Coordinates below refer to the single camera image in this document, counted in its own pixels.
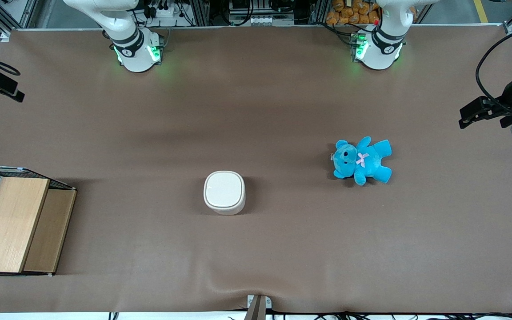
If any white trash can lid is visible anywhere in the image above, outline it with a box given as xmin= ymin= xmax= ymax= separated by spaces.
xmin=206 ymin=172 xmax=244 ymax=208

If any white trash can bin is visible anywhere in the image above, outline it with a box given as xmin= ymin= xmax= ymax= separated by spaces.
xmin=204 ymin=171 xmax=246 ymax=216

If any blue teddy bear plush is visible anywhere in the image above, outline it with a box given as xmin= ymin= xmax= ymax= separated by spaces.
xmin=331 ymin=136 xmax=392 ymax=186

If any orange plush toys pile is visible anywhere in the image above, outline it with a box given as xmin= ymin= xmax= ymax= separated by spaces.
xmin=325 ymin=0 xmax=382 ymax=25

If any white power strip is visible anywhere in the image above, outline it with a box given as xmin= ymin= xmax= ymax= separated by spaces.
xmin=146 ymin=4 xmax=177 ymax=19

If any brown table cover cloth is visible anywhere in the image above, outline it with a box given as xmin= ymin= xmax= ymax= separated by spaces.
xmin=0 ymin=24 xmax=512 ymax=314

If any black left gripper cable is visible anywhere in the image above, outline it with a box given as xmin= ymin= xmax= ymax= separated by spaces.
xmin=476 ymin=23 xmax=512 ymax=112

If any wooden shelf with wire mesh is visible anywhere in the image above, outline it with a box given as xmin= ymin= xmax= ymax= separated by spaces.
xmin=0 ymin=166 xmax=77 ymax=277

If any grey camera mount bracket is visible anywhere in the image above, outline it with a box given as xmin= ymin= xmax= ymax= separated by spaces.
xmin=244 ymin=294 xmax=273 ymax=320

